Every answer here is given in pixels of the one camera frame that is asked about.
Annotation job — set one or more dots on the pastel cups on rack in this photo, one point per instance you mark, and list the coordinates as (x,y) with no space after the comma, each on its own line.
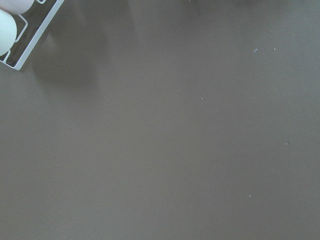
(8,26)

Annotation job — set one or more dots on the white wire rack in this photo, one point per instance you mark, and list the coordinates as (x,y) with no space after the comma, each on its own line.
(30,27)

